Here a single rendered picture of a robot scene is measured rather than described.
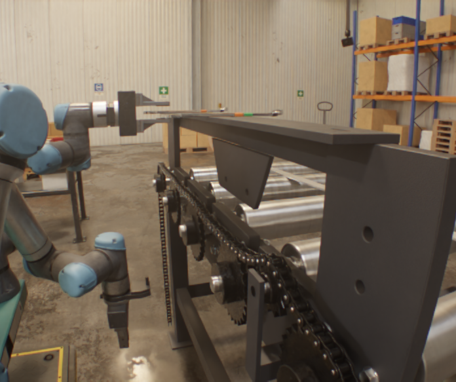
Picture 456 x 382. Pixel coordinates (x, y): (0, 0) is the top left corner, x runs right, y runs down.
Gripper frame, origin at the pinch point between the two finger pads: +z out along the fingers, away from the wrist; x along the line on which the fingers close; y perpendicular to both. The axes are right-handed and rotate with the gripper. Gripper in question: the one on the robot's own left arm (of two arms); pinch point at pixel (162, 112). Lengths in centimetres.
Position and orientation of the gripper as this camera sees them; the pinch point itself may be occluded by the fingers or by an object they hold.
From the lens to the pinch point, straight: 102.9
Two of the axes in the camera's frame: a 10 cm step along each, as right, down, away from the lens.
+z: 9.4, -0.8, 3.2
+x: 0.0, 9.7, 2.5
